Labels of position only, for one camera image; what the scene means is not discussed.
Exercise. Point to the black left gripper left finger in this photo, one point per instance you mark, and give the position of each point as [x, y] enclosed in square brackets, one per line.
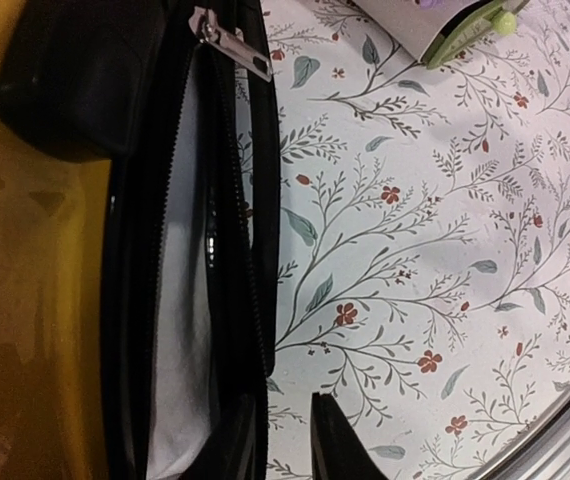
[237, 448]

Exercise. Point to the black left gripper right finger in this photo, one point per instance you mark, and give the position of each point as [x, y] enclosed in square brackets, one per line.
[336, 450]

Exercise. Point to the yellow Pikachu suitcase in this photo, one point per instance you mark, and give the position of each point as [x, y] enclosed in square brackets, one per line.
[91, 98]

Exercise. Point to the white garment in suitcase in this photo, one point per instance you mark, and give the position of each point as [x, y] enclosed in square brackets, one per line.
[183, 406]

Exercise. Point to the floral table mat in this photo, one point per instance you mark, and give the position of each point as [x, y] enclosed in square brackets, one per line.
[424, 277]

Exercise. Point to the pink purple drawer box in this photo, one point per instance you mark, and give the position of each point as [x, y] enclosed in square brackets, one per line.
[415, 24]

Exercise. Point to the green drawer box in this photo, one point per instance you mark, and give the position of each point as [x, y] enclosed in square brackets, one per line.
[470, 24]

